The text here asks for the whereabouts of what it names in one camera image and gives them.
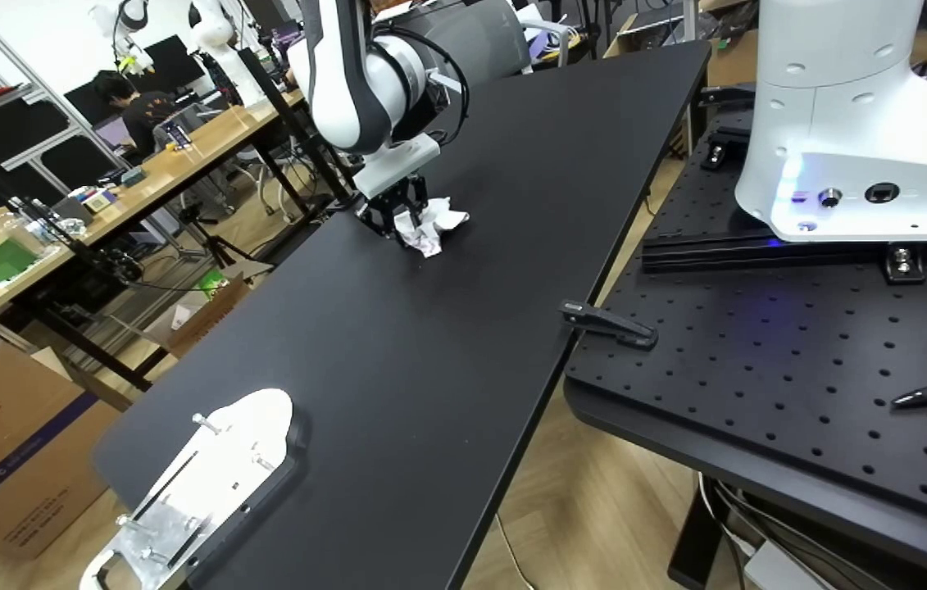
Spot grey office chair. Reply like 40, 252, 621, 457
375, 0, 534, 84

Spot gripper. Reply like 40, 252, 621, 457
355, 175, 431, 241

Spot white background robot arms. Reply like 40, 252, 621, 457
89, 0, 269, 109

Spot aluminium frame shelf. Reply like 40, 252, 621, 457
0, 8, 132, 247

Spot monitor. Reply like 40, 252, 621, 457
131, 34, 207, 96

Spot person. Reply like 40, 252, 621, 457
92, 70, 179, 158

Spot white towel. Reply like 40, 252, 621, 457
393, 197, 470, 259

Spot white cable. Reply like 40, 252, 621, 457
494, 512, 536, 590

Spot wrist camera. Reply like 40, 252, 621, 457
352, 134, 441, 199

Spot camera on mount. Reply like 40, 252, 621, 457
0, 131, 146, 288

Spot long wooden table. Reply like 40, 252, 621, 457
0, 88, 310, 394

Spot small open cardboard box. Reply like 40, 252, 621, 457
142, 277, 252, 359

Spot black foot bracket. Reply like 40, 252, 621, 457
884, 243, 927, 286

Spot black rack with silver plate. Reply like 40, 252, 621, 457
80, 388, 310, 590

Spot large cardboard box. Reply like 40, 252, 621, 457
0, 339, 125, 563

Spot black rail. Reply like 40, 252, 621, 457
641, 228, 892, 275

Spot green board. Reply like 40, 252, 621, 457
0, 238, 39, 285

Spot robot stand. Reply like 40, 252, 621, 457
563, 59, 927, 590

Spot black clamp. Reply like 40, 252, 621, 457
558, 300, 660, 352

